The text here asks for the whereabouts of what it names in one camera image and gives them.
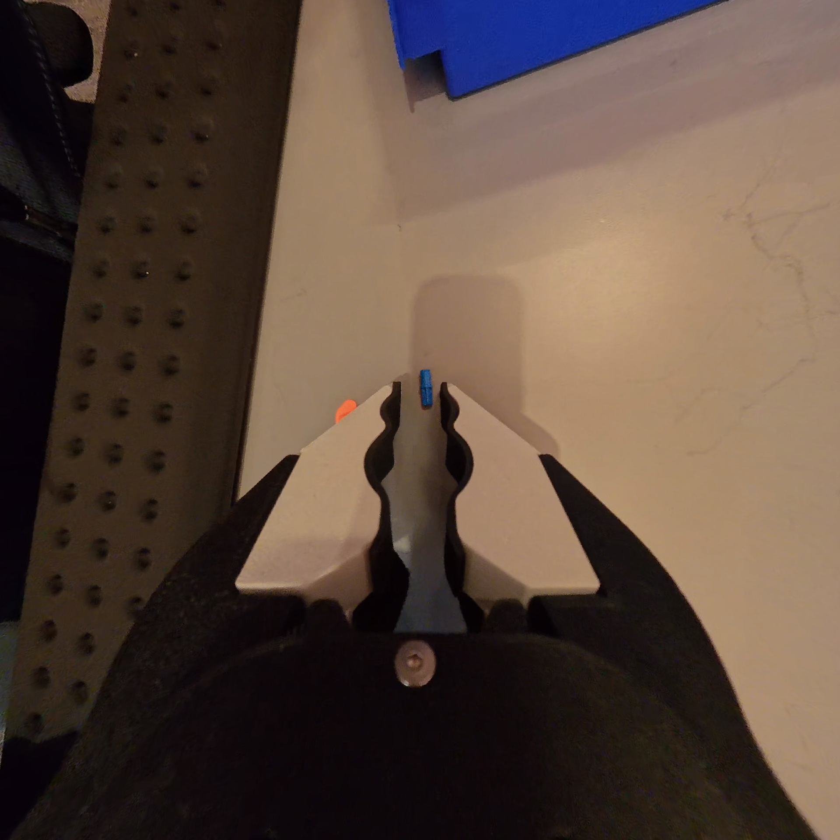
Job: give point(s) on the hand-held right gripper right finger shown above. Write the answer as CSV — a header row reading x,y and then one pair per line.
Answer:
x,y
525,525

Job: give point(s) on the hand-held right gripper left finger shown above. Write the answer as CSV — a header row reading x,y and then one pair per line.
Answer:
x,y
308,525

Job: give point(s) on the orange brick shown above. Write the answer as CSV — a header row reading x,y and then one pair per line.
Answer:
x,y
345,411

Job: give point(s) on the blue connector pin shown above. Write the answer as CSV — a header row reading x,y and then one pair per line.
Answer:
x,y
426,387

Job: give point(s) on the blue tagged parts bin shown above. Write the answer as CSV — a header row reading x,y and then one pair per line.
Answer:
x,y
525,39

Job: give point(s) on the black perforated board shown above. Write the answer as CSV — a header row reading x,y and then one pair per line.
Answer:
x,y
164,328

